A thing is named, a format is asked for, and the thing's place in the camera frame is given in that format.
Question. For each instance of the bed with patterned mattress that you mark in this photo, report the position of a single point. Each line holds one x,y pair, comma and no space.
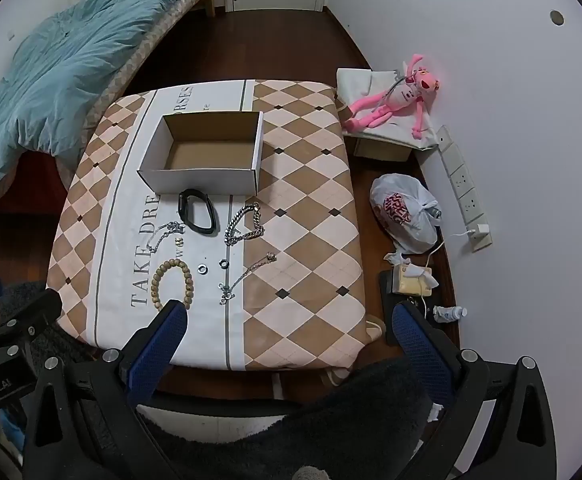
136,55

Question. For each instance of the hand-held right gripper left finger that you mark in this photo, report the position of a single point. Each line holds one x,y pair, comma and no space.
158,347

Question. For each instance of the white charger plug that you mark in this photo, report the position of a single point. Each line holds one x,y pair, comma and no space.
478,230

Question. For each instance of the white cardboard box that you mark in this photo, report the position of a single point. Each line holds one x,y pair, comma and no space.
206,152

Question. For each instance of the small white bottle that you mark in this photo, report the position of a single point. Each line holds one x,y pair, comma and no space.
448,313

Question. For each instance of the beige tissue pack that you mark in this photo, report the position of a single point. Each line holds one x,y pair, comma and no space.
411,282

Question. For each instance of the round wall hole cover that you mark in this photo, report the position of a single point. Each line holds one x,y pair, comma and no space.
557,17

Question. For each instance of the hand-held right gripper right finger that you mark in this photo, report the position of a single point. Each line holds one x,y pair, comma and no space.
421,350

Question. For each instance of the white plastic bag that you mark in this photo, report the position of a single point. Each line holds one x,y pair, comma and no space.
403,210

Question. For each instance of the blue duvet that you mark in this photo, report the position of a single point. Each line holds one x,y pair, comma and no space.
66,75

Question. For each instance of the pink plush toy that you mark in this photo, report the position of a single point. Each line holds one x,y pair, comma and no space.
396,95

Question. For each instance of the black wristband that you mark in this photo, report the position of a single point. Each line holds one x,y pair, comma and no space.
198,210

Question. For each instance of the brown cardboard box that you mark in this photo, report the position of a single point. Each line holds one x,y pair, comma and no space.
381,149

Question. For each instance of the white power strip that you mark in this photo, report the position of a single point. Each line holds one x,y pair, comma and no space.
463,185

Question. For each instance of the black stand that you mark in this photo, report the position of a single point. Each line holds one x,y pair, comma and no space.
387,290

